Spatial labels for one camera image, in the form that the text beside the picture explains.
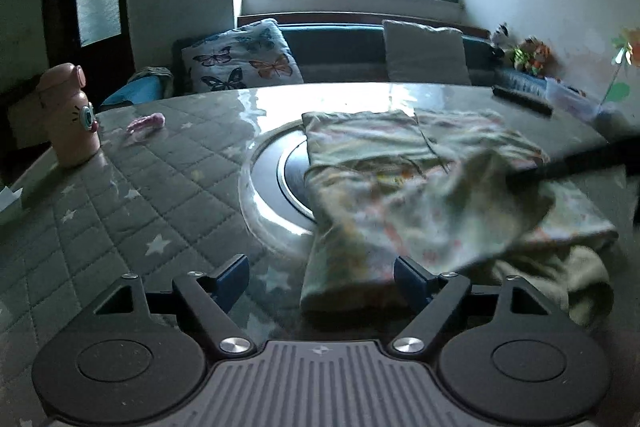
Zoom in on colourful patterned children's garment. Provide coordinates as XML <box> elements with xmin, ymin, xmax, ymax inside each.
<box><xmin>300</xmin><ymin>110</ymin><xmax>617</xmax><ymax>327</ymax></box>

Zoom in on paper pinwheel flower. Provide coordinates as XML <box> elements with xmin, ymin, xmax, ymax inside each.
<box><xmin>600</xmin><ymin>27</ymin><xmax>640</xmax><ymax>105</ymax></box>

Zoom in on clear plastic storage box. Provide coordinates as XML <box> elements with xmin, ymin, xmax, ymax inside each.
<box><xmin>544</xmin><ymin>77</ymin><xmax>600</xmax><ymax>124</ymax></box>

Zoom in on black remote control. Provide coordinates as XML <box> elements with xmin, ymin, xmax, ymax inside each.
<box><xmin>491</xmin><ymin>86</ymin><xmax>553</xmax><ymax>117</ymax></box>

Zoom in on round black induction cooktop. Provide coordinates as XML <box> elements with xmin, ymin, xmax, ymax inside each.
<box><xmin>239</xmin><ymin>120</ymin><xmax>316</xmax><ymax>259</ymax></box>

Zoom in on orange green plush toys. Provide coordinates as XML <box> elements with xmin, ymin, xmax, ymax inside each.
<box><xmin>511</xmin><ymin>37</ymin><xmax>551</xmax><ymax>78</ymax></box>

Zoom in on black white plush toy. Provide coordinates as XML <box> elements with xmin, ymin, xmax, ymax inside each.
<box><xmin>490</xmin><ymin>23</ymin><xmax>512</xmax><ymax>56</ymax></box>

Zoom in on small pink toy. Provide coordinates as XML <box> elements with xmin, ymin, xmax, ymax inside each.
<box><xmin>125</xmin><ymin>112</ymin><xmax>166</xmax><ymax>142</ymax></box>

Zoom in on pink cartoon-eyed water bottle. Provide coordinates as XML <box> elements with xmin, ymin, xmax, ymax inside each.
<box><xmin>37</xmin><ymin>63</ymin><xmax>101</xmax><ymax>168</ymax></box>

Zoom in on blue cushion with cloth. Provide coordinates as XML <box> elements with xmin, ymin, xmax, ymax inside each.
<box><xmin>101</xmin><ymin>66</ymin><xmax>175</xmax><ymax>110</ymax></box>

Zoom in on white paper on table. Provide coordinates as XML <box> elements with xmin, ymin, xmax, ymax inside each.
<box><xmin>0</xmin><ymin>186</ymin><xmax>23</xmax><ymax>225</ymax></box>

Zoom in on plain white pillow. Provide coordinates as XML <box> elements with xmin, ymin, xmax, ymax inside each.
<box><xmin>382</xmin><ymin>20</ymin><xmax>471</xmax><ymax>86</ymax></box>

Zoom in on butterfly print pillow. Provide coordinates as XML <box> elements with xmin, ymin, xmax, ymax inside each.
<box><xmin>181</xmin><ymin>18</ymin><xmax>304</xmax><ymax>92</ymax></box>

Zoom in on dark teal sofa bench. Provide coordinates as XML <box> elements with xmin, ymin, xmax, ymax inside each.
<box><xmin>171</xmin><ymin>12</ymin><xmax>549</xmax><ymax>94</ymax></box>

